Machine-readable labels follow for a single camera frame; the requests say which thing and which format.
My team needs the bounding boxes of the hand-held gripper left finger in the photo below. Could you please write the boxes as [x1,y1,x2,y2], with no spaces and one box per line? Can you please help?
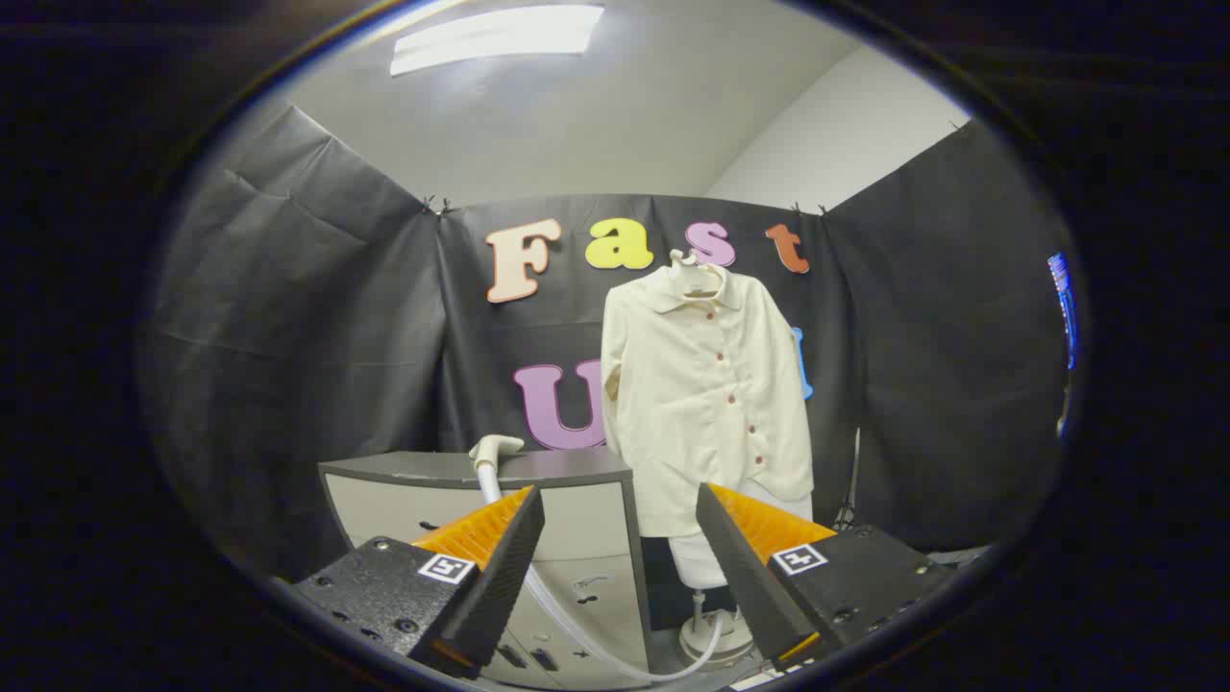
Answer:
[288,485,547,679]

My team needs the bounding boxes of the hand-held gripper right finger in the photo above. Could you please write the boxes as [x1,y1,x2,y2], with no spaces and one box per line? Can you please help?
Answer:
[695,482,954,672]

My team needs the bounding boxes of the white garment steamer head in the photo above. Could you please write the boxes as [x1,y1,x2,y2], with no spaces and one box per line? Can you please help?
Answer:
[469,434,527,472]

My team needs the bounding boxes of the cream button-up shirt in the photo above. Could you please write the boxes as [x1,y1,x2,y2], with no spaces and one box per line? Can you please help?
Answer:
[601,264,816,539]

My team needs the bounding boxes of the white mannequin stand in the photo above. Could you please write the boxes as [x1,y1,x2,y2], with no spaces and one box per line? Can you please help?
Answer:
[668,495,813,669]

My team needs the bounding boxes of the grey drawer cabinet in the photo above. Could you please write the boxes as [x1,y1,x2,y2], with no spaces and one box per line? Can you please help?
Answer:
[319,447,654,691]

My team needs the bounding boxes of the black backdrop cloth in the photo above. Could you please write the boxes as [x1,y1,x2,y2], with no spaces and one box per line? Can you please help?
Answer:
[139,101,1077,587]

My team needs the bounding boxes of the white steamer hose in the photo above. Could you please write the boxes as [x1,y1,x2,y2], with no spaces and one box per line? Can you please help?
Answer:
[478,461,726,683]

